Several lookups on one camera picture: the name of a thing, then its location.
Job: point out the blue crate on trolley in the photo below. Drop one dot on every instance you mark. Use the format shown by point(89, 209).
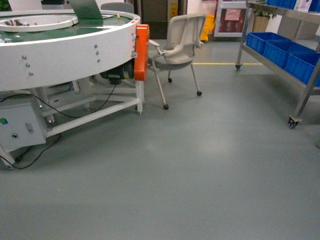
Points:
point(258, 40)
point(278, 51)
point(302, 65)

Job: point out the yellow wet floor sign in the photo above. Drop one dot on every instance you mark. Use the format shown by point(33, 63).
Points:
point(208, 27)

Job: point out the blue crate on trolley near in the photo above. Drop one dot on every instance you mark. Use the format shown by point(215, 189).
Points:
point(302, 65)

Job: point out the orange guard cover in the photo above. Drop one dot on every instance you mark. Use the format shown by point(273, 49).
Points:
point(141, 48)

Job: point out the white electrical control box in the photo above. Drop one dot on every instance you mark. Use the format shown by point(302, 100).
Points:
point(21, 123)

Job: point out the black electric motor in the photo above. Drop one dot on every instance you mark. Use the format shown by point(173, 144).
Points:
point(118, 74)

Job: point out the potted plant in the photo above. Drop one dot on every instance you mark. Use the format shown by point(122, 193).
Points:
point(261, 20)

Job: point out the beige office chair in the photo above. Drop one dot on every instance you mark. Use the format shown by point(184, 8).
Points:
point(183, 37)

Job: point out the blue crate on trolley middle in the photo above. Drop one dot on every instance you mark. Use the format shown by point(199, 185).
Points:
point(278, 51)

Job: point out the white round conveyor machine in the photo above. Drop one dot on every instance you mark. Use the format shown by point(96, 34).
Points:
point(57, 57)

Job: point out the steel trolley cart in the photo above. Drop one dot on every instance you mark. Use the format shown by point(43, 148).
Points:
point(312, 88)

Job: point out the blue crate on trolley far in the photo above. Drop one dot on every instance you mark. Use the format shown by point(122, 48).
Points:
point(258, 40)

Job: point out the white display cabinet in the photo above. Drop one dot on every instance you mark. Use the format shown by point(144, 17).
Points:
point(229, 18)

